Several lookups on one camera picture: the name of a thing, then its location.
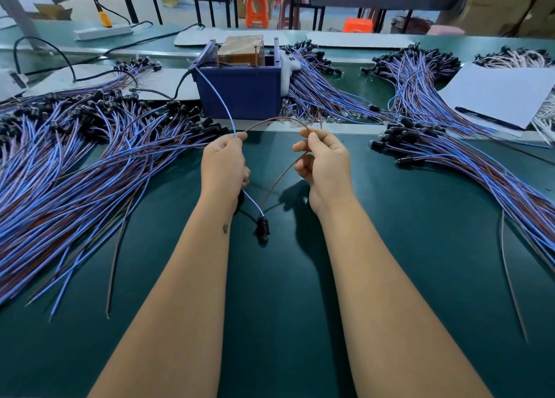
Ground pile of wired lamps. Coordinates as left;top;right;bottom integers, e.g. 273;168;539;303
0;85;231;318
369;118;555;343

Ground stack of large cardboard boxes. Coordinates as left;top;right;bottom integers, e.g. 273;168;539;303
446;0;555;37

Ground orange plastic stool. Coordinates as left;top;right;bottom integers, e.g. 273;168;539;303
245;0;271;29
342;18;375;34

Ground brown cardboard block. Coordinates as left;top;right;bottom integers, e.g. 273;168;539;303
217;34;265;67

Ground person's right forearm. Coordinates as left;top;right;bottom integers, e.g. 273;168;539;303
314;210;493;398

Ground open cardboard box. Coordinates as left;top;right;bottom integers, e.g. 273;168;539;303
33;4;73;21

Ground black power cable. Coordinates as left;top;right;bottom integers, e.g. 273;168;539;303
12;22;206;82

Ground white flat mat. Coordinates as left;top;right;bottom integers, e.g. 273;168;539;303
24;64;201;101
306;31;419;49
173;26;306;48

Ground person's left hand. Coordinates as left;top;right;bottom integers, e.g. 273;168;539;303
200;132;251;214

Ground white plastic device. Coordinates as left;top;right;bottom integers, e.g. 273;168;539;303
0;68;29;102

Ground person's left forearm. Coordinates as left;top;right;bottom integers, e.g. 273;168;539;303
88;204;239;398

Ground person's right hand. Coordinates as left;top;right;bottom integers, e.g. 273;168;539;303
292;129;355;221

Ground grey metal pole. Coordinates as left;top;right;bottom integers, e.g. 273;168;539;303
0;0;43;41

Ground pink plastic stool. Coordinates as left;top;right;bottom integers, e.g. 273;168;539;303
427;24;467;36

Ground loose grey wire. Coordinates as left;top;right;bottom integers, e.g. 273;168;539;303
106;211;135;318

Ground blue brown plug cable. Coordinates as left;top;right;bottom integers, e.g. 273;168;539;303
195;64;326;245

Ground blue plastic tester box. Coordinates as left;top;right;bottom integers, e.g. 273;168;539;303
191;38;286;121

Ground white paper sheet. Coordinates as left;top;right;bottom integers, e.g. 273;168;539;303
439;62;555;132

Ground black pen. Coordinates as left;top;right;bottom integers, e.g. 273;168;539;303
455;106;527;132

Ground white power strip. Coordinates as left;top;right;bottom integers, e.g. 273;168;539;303
73;23;134;41

